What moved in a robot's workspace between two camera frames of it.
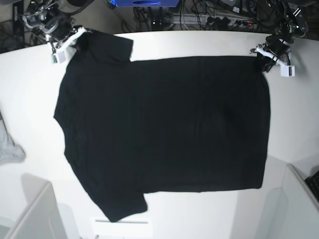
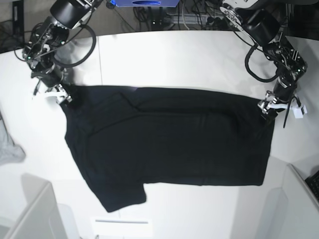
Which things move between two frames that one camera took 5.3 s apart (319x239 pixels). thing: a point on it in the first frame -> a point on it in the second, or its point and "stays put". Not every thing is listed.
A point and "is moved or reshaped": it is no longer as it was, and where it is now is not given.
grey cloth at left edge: (10, 152) stays put
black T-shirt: (133, 125) is moved or reshaped
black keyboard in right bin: (313, 182) stays put
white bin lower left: (40, 218) stays put
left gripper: (61, 31) -> (52, 76)
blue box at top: (146, 3) stays put
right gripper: (278, 44) -> (284, 91)
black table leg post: (18, 25) stays put
